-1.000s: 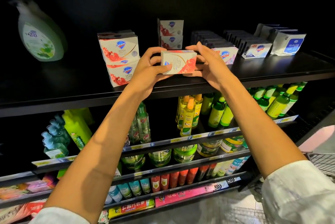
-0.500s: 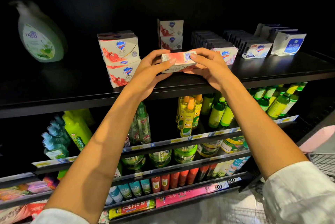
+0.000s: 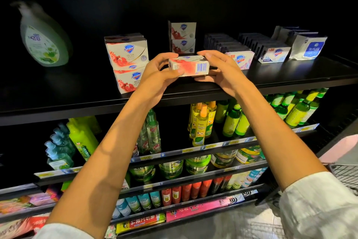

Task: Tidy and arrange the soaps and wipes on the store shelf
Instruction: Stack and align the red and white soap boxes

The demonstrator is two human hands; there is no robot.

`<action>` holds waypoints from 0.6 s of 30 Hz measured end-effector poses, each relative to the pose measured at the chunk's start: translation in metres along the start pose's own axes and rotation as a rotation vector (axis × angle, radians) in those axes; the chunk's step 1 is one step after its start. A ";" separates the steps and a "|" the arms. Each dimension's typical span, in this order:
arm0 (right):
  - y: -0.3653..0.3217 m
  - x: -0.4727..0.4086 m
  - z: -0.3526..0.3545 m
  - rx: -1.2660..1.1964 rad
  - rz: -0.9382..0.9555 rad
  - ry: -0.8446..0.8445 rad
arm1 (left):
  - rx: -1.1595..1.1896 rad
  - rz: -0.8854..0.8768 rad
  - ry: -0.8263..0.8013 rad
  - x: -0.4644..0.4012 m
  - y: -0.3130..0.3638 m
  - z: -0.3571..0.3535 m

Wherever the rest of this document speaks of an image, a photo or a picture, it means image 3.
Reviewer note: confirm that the person's left hand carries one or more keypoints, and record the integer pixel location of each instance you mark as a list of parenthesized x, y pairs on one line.
[(155, 82)]

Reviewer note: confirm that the person's right hand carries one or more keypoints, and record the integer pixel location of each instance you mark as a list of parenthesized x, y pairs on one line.
[(229, 74)]

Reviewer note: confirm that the white red printed soap box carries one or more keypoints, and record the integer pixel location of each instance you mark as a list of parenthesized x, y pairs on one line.
[(190, 66), (127, 54), (128, 80), (123, 37)]

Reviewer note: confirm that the black store shelf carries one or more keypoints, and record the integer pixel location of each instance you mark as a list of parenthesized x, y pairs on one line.
[(67, 93), (17, 189)]

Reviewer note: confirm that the pale green pump soap bottle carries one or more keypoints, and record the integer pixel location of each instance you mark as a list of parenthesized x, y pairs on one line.
[(43, 43)]

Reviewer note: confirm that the person's left forearm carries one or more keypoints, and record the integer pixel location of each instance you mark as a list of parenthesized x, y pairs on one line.
[(98, 169)]

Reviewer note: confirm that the person's right forearm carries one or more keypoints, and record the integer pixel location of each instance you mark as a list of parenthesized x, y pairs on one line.
[(282, 138)]

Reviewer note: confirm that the row of white pink soap boxes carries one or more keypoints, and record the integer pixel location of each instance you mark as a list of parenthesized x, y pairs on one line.
[(243, 60)]

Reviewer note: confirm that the row of white blue soap boxes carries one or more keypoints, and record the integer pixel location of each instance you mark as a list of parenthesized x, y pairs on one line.
[(275, 54)]

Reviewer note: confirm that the clear green spray bottles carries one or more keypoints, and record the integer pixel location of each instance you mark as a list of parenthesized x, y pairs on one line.
[(151, 132)]

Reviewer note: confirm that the row of white red soap boxes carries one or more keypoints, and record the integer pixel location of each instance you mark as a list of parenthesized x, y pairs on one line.
[(182, 32)]

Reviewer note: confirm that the row of white upright packs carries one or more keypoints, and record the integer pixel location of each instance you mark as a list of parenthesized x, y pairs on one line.
[(313, 50)]

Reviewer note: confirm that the green lidded wipe tub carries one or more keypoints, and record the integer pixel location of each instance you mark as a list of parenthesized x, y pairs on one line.
[(142, 174), (171, 170), (198, 165)]

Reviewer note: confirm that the green white box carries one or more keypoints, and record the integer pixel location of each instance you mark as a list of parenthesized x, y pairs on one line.
[(126, 183)]

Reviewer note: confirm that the long pink packet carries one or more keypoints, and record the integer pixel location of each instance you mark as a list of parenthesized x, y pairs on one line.
[(204, 208)]

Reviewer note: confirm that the yellow red packets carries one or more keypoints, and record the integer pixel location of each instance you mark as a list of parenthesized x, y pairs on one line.
[(140, 223)]

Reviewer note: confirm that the white floral wipe packet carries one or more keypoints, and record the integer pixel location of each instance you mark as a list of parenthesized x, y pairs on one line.
[(110, 231)]

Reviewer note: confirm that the red snack packet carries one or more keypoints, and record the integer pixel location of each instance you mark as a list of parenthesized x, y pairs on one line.
[(38, 223)]

